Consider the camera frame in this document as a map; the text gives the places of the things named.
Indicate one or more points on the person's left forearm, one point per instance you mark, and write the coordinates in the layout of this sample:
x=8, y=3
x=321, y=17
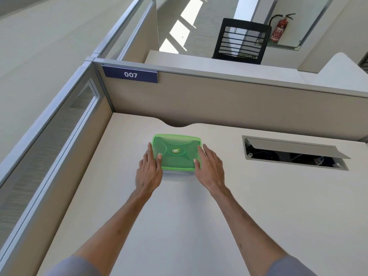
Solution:
x=115, y=227

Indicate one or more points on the grey left sleeve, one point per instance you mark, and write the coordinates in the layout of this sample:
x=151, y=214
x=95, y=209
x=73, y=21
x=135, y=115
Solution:
x=76, y=267

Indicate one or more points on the person's right thumb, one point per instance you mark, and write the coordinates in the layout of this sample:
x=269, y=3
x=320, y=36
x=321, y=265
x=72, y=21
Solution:
x=197, y=166

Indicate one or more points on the person's left hand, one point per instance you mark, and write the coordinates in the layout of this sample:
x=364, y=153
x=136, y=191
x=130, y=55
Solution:
x=148, y=175

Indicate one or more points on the black mesh office chair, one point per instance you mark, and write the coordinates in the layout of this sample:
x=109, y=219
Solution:
x=241, y=40

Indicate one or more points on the beige cubicle partition panel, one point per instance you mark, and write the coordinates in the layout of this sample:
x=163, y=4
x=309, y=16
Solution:
x=230, y=106

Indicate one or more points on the red fire extinguisher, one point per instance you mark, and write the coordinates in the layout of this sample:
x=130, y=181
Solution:
x=279, y=30

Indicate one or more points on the grey sleeve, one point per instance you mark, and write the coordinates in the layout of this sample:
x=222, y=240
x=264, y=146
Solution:
x=290, y=267
x=76, y=267

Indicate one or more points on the person's left thumb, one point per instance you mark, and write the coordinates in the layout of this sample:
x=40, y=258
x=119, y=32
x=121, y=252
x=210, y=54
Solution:
x=160, y=162

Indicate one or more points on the person's right forearm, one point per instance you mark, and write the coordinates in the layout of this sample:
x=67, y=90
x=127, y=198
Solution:
x=247, y=227

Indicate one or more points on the beige partition with glass top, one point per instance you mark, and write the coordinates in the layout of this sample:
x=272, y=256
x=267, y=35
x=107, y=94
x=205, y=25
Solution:
x=138, y=34

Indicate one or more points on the blue number sign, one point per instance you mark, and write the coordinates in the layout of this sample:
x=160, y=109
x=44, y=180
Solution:
x=130, y=74

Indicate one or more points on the beige partition with glass strip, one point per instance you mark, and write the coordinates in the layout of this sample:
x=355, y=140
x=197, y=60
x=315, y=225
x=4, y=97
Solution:
x=43, y=158

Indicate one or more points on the grey right sleeve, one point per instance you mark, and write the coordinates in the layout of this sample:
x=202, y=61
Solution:
x=290, y=267

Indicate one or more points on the green plastic lidded container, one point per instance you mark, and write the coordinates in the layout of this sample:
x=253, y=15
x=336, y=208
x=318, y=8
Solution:
x=176, y=152

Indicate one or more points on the person's right hand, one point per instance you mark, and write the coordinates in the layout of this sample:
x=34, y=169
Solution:
x=211, y=173

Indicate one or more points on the person's right middle finger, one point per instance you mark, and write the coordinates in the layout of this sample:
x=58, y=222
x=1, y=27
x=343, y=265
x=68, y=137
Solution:
x=209, y=152

